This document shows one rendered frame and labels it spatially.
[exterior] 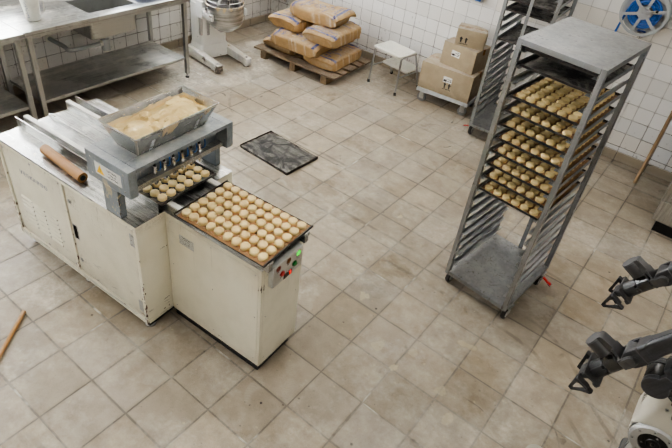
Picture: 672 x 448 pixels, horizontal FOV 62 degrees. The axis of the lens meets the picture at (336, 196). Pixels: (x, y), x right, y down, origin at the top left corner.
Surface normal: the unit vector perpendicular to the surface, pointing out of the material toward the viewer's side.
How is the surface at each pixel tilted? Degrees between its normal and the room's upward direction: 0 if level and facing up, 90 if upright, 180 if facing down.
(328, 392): 0
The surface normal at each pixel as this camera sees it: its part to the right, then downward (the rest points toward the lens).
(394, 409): 0.11, -0.80
